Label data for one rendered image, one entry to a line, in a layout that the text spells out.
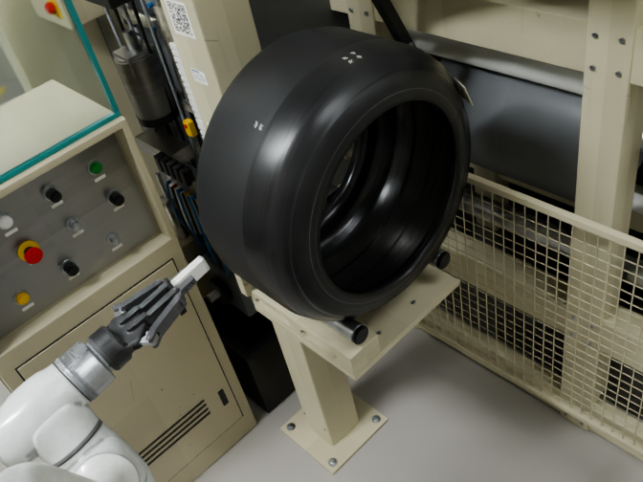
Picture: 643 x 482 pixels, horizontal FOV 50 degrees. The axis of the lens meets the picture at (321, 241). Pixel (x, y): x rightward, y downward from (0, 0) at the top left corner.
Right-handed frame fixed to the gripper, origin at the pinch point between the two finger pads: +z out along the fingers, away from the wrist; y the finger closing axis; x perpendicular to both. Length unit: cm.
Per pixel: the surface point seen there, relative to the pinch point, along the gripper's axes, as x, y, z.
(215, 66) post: -13.8, 25.9, 34.3
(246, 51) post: -12, 26, 42
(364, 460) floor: 127, 14, 17
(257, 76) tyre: -17.8, 7.8, 32.4
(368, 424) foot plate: 127, 22, 28
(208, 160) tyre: -9.0, 10.1, 17.1
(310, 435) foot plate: 125, 34, 12
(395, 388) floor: 131, 25, 44
